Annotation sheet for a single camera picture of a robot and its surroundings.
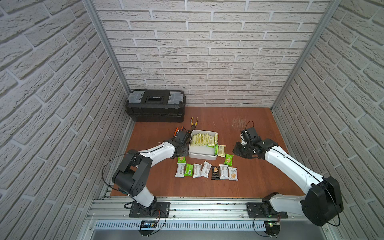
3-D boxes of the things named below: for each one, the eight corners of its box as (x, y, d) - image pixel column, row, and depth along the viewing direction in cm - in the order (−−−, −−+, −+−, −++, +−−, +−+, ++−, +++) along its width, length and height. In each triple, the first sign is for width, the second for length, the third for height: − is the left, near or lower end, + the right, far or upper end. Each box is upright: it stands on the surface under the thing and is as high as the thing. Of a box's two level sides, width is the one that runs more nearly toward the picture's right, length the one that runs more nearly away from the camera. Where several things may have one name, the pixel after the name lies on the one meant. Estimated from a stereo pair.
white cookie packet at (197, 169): (193, 178, 86) (193, 177, 85) (193, 165, 91) (193, 163, 90) (202, 178, 86) (203, 177, 85) (202, 165, 91) (202, 163, 90)
